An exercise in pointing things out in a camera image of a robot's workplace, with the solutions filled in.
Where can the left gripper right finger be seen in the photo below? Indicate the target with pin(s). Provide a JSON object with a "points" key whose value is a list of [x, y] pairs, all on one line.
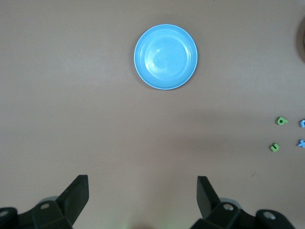
{"points": [[209, 202]]}

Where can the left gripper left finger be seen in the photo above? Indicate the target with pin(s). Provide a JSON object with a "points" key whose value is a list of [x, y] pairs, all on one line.
{"points": [[71, 202]]}

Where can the green lowercase letter n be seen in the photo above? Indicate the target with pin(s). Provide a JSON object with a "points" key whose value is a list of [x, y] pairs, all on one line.
{"points": [[275, 149]]}

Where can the green lowercase letter a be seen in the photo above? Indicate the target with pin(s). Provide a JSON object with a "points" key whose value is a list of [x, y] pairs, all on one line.
{"points": [[278, 120]]}

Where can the blue lowercase letter x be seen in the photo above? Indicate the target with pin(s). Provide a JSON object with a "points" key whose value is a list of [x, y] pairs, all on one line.
{"points": [[301, 143]]}

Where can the brown table cloth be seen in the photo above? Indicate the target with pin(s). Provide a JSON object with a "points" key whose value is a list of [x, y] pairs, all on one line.
{"points": [[71, 95]]}

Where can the blue plate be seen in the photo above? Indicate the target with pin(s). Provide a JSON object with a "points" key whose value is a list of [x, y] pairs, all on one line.
{"points": [[165, 57]]}

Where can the beige plate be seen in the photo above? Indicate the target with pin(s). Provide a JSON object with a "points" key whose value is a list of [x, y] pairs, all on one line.
{"points": [[304, 40]]}

